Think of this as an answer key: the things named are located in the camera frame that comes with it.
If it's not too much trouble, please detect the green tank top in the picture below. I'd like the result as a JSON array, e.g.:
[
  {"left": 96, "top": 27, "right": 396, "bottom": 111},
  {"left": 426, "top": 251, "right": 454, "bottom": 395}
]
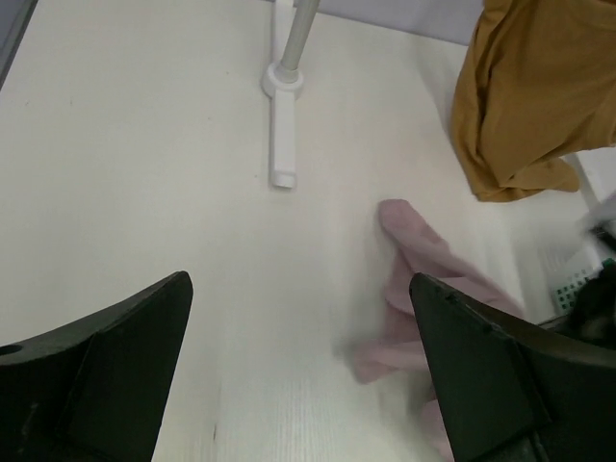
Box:
[{"left": 549, "top": 254, "right": 615, "bottom": 315}]

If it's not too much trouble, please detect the white plastic basket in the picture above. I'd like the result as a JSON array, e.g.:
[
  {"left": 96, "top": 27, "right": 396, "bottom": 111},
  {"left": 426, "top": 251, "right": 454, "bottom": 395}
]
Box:
[{"left": 542, "top": 149, "right": 615, "bottom": 316}]

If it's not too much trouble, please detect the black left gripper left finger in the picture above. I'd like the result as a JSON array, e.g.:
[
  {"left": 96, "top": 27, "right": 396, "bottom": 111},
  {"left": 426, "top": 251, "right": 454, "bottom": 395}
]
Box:
[{"left": 1, "top": 271, "right": 193, "bottom": 461}]

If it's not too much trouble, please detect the brown tank top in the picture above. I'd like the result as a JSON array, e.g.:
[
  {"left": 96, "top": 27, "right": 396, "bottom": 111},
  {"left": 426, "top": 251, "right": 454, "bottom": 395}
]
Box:
[{"left": 450, "top": 1, "right": 615, "bottom": 202}]

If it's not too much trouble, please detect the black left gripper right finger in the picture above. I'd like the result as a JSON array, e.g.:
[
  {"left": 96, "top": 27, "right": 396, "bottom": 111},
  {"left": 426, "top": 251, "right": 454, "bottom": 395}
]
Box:
[{"left": 410, "top": 273, "right": 615, "bottom": 461}]

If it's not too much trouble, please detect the white clothes rack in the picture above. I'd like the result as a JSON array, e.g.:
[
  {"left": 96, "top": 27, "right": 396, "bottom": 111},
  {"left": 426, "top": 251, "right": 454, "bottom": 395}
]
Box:
[{"left": 261, "top": 0, "right": 321, "bottom": 190}]

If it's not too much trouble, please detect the pink tank top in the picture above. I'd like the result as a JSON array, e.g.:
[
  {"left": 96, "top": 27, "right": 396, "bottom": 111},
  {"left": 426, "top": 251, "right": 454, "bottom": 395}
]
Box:
[{"left": 348, "top": 197, "right": 526, "bottom": 458}]

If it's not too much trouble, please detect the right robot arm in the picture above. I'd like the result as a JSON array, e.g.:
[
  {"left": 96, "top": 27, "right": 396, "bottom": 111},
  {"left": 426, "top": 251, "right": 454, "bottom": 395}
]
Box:
[{"left": 567, "top": 273, "right": 615, "bottom": 349}]

